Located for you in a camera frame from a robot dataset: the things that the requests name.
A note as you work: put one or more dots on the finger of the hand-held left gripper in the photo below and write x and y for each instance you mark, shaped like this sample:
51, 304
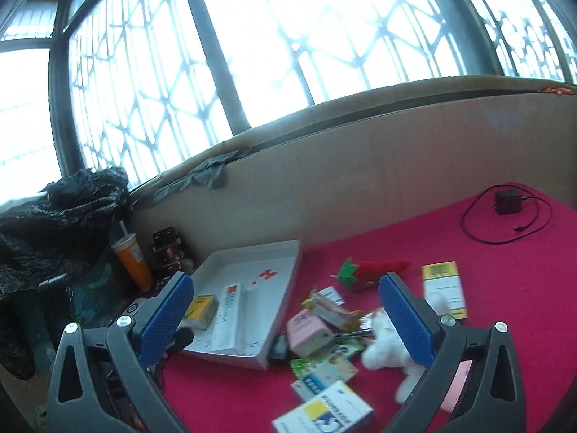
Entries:
180, 340

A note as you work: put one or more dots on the teal patterned cloth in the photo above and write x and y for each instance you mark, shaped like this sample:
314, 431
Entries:
94, 297

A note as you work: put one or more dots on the yellow candy packet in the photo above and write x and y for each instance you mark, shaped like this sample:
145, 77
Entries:
324, 306

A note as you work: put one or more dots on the black rack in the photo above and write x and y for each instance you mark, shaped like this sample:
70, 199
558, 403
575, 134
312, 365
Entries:
164, 243

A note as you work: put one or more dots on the black power adapter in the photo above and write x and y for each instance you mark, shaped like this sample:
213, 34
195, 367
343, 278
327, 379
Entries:
508, 200

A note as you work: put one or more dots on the grey tape strip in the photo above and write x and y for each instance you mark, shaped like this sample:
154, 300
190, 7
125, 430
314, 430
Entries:
212, 173

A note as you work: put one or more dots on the black plastic bag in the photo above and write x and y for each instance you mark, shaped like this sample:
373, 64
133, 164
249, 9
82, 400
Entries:
67, 221

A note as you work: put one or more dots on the orange cup with straw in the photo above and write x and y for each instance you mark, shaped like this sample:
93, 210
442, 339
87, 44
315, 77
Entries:
133, 264

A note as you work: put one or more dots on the black pen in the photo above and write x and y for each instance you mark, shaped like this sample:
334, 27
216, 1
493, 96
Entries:
351, 333

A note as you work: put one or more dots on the white box with red cross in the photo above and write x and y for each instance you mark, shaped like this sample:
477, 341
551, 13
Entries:
270, 288

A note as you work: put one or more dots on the blue and white box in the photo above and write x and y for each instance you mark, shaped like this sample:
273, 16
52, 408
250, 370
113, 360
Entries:
315, 381

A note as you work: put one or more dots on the green snack packet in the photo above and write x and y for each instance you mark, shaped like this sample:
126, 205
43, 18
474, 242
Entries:
342, 352

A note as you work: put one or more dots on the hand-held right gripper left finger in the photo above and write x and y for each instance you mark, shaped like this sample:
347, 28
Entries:
164, 315

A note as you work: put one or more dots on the cardboard partition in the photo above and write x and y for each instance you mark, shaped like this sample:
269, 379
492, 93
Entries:
360, 167

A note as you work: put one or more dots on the pink box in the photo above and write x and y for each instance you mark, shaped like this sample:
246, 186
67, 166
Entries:
306, 329

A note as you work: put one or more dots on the red chili plush toy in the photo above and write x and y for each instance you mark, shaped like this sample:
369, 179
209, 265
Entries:
378, 273

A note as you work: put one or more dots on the small black box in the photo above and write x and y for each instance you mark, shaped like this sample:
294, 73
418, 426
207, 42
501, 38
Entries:
278, 347

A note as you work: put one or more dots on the white blue yellow box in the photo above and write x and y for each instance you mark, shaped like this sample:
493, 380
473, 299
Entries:
324, 410

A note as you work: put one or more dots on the white plush bunny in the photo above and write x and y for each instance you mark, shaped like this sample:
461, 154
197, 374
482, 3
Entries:
383, 347

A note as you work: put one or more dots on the small yellow box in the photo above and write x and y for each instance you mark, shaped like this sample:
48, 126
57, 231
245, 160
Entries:
203, 309

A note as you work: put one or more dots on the pink tablecloth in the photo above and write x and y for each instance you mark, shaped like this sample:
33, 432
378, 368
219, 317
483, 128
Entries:
496, 302

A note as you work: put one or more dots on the long white box red label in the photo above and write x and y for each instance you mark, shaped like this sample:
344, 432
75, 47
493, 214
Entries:
232, 320

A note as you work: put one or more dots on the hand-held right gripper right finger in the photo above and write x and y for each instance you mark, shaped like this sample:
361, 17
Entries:
405, 320

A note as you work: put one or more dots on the yellow and white box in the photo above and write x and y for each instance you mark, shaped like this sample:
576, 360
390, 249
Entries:
444, 286

